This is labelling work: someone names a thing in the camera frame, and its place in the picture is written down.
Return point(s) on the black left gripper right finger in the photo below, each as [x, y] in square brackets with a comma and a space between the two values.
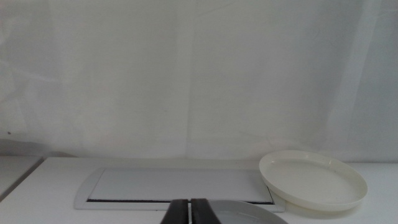
[200, 213]

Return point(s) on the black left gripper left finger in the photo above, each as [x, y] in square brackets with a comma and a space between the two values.
[177, 213]

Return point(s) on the cream shallow plastic bowl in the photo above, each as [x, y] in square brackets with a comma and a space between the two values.
[311, 183]

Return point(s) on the grey shallow plastic bowl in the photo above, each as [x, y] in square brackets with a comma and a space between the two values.
[245, 215]

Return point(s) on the white curtain backdrop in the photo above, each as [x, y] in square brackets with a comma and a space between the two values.
[199, 77]

